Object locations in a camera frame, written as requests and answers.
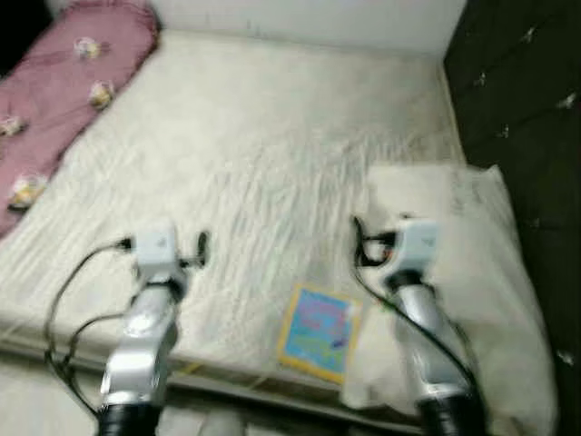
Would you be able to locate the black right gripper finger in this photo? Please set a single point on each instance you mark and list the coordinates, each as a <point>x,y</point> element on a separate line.
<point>360,241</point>

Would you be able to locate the colourful children's book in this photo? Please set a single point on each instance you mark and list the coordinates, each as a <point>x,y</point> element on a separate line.
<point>318,331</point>

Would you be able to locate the white pillow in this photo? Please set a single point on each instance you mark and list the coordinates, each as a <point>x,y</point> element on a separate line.
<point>490,272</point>

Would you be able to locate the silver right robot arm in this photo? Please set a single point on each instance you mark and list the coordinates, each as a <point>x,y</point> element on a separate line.
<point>422,318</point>

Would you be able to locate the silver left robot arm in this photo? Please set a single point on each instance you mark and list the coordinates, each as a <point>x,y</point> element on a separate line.
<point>141,354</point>

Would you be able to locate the grey quilted mattress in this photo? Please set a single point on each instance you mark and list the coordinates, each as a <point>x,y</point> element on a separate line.
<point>227,136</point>

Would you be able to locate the maroon printed blanket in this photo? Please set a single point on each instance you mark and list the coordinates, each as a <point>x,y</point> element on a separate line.
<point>64,82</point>

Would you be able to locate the dark tufted headboard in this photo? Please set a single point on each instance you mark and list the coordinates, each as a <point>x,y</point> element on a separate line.
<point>526,91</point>

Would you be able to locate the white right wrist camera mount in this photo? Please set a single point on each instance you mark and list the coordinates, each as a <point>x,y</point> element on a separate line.
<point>418,241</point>

